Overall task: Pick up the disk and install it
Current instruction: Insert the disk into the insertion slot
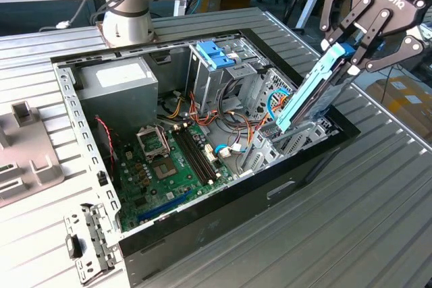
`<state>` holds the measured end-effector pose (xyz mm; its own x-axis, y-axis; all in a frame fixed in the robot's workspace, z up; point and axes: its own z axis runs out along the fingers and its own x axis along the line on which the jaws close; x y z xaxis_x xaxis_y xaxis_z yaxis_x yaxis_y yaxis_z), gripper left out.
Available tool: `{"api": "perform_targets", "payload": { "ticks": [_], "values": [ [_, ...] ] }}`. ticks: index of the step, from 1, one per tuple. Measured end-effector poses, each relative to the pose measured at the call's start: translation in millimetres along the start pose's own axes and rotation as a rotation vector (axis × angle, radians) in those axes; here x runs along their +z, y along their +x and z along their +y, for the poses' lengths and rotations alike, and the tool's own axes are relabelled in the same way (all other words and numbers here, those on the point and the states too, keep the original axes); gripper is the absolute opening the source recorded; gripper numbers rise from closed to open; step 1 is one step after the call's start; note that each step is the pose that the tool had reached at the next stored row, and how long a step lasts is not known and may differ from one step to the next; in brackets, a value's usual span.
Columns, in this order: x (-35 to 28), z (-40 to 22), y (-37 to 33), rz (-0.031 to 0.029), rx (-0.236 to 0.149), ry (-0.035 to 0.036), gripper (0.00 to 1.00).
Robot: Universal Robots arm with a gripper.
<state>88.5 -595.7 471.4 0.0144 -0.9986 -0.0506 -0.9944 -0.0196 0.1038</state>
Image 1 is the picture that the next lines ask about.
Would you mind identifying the hard disk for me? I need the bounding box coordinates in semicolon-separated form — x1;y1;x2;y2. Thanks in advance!
275;40;357;134

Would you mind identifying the metal disk bay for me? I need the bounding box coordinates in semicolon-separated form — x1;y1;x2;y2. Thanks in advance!
236;67;338;177

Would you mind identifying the yellow brown cardboard box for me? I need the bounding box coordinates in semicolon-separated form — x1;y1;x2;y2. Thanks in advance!
366;77;432;140

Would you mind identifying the blue plastic drive latch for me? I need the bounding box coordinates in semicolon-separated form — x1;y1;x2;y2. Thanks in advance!
195;40;236;70

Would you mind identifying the metal optical drive cage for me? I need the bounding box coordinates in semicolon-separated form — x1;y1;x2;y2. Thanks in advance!
184;36;271;117

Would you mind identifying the black RAM slot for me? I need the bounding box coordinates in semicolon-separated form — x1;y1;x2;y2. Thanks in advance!
175;128;207;187
183;126;214;183
179;127;211;184
186;125;218;181

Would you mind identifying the metal socket cover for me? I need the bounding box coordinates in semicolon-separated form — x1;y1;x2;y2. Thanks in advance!
135;125;169;159

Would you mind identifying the black open PC case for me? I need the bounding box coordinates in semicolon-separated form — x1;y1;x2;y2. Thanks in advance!
49;27;362;288

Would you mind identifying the grey power supply unit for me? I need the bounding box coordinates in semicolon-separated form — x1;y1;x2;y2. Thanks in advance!
76;55;159;140

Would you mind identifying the CPU socket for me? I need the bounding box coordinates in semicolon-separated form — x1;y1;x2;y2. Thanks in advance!
149;158;178;183

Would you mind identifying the blue expansion slot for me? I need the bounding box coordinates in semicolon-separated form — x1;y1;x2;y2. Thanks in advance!
136;189;194;222

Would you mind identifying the green motherboard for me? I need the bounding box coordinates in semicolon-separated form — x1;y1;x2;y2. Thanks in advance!
116;122;237;233

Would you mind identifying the black case fan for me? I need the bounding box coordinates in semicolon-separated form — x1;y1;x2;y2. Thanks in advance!
90;117;119;184

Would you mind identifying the grey parts rack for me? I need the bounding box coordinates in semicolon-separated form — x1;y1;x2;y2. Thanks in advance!
0;100;65;208

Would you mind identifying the blue data wire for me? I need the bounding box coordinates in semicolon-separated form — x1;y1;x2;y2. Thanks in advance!
266;88;292;121

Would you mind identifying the coloured supply wire bundle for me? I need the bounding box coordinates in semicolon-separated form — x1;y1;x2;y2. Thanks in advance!
157;90;271;154

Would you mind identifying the blue wire white connector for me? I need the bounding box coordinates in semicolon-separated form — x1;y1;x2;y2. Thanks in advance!
213;144;244;160

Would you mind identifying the red black fan wire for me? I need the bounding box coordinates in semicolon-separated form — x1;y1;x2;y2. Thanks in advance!
94;115;121;167

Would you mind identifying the metal card retention bracket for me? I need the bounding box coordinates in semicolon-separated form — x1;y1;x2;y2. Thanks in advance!
63;202;123;285

